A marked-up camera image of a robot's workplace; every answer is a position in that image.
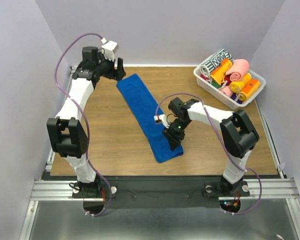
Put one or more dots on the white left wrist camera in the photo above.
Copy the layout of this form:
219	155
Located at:
109	49

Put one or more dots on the black white striped towel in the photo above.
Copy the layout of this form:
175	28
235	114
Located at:
214	61

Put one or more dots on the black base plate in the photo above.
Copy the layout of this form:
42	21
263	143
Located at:
211	196

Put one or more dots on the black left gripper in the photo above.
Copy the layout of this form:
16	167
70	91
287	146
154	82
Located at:
119	74

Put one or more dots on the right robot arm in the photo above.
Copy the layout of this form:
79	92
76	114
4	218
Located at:
234	129

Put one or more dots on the pink rolled towel in basket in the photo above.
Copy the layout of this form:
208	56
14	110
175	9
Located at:
227	91

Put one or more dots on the green rolled towel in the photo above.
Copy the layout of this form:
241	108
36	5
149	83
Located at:
215	84

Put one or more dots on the aluminium frame rail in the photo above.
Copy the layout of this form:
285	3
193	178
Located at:
44	190

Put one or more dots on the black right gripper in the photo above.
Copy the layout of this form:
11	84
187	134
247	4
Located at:
175	138

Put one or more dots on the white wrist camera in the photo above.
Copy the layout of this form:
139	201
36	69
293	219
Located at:
109	49
162	119

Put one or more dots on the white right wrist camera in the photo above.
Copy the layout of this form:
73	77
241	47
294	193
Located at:
162	119

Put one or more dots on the blue towel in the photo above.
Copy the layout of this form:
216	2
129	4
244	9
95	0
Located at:
143	106

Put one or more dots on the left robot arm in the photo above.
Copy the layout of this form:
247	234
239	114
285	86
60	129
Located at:
67	136

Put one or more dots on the white plastic basket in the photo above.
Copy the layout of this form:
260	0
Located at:
206	83

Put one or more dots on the orange rolled towel purple spot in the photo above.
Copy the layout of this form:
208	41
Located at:
250	88

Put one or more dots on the pink towel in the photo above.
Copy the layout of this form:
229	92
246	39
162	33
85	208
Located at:
238	70
227	91

